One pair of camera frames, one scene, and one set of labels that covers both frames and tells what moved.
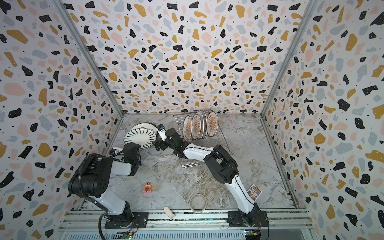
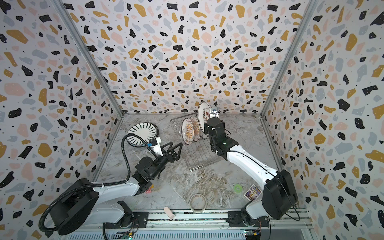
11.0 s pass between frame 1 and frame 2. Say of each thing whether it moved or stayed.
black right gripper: moved
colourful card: stayed
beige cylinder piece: stayed
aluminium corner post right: stayed
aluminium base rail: stayed
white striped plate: moved
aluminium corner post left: stayed
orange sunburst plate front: stayed
